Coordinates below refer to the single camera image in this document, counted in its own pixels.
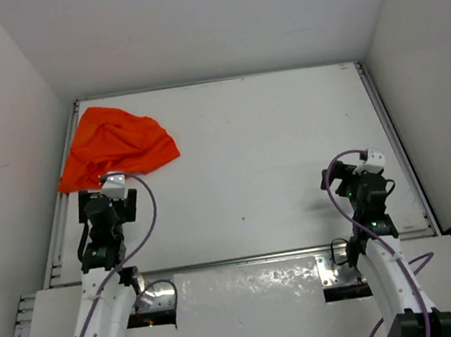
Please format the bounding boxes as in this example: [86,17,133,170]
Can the orange t shirt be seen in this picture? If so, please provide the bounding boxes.
[58,106,181,194]

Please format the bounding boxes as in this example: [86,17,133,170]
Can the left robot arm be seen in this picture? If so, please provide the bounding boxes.
[73,189,140,337]

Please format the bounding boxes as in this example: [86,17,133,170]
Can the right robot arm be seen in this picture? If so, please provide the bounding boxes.
[321,148,451,337]

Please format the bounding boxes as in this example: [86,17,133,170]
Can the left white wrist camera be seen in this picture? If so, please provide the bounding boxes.
[100,171,127,200]

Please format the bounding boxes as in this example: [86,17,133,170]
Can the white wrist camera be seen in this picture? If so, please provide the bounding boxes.
[353,148,386,175]
[100,171,127,200]

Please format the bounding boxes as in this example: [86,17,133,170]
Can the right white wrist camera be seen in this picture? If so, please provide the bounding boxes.
[353,148,386,175]

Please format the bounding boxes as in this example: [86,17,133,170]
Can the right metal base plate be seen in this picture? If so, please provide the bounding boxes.
[316,250,364,288]

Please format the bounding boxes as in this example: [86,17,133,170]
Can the metal base plate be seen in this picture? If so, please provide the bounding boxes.
[130,278,179,314]
[316,250,364,288]

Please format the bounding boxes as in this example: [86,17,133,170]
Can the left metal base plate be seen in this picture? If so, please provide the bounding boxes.
[130,278,179,314]

